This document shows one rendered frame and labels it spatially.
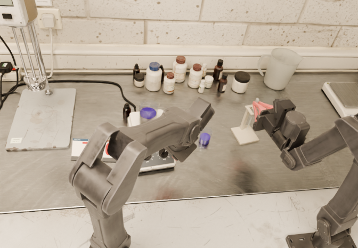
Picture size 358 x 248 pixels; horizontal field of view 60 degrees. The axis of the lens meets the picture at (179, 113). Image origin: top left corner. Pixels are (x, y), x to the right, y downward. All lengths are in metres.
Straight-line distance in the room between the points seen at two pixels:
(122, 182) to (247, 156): 0.70
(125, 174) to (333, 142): 0.53
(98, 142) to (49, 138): 0.62
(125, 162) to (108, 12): 0.88
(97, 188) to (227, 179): 0.61
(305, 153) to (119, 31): 0.85
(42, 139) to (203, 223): 0.59
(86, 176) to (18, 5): 0.51
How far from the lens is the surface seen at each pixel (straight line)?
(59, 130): 1.15
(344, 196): 0.87
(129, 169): 0.50
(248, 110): 1.11
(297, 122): 0.92
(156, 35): 1.35
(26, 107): 1.27
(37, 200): 1.02
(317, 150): 0.88
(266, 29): 1.47
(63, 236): 0.95
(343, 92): 1.54
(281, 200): 1.08
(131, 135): 0.54
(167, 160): 1.02
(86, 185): 0.53
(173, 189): 1.00
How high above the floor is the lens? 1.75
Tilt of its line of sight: 44 degrees down
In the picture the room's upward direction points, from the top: 9 degrees clockwise
